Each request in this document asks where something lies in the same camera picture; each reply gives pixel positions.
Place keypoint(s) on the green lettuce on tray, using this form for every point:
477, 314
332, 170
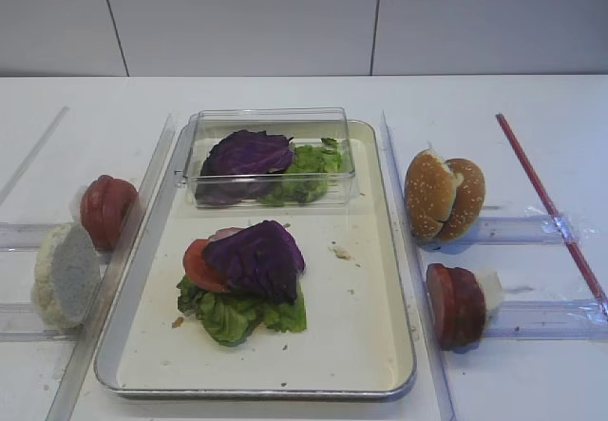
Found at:
230, 318

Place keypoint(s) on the clear holder upper right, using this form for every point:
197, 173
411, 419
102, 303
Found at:
499, 224

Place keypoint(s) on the pink ham slice on tray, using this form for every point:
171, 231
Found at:
224, 233

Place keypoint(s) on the white bread bun slices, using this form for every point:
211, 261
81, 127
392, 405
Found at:
66, 276

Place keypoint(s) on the clear rail left of tray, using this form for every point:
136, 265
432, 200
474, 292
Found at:
88, 336

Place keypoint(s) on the stacked tomato slices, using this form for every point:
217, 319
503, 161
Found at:
103, 208

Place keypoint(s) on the clear plastic container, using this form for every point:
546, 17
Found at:
300, 125

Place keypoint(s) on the purple cabbage leaf in container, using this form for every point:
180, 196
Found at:
243, 153

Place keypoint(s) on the clear rail right of tray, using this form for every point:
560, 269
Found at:
422, 306

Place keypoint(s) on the tomato slice on tray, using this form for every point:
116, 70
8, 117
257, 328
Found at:
204, 276

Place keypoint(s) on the sesame bun half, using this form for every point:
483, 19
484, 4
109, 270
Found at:
430, 192
469, 200

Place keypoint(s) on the clear holder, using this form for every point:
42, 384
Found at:
21, 323
555, 320
499, 224
16, 237

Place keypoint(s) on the green lettuce in container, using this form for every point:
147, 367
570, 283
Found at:
308, 159

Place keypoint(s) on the white cheese slice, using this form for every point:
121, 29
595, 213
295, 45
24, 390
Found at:
493, 292

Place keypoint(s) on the clear rail of tray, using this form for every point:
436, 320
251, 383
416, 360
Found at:
88, 336
422, 306

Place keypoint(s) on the clear holder lower right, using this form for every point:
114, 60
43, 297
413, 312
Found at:
555, 320

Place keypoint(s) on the cream metal tray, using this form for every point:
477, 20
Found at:
356, 345

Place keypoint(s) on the purple cabbage leaf on tray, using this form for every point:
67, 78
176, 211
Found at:
262, 260

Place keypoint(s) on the clear rail far left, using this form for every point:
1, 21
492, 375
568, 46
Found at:
24, 165

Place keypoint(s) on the clear holder upper left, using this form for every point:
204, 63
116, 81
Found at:
16, 237

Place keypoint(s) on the red plastic rail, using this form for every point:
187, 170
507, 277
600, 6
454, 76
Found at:
571, 244

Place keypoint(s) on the clear holder lower left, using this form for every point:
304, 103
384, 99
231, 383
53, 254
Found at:
21, 323

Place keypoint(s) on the red meat patty slices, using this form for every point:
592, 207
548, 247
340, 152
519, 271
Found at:
458, 305

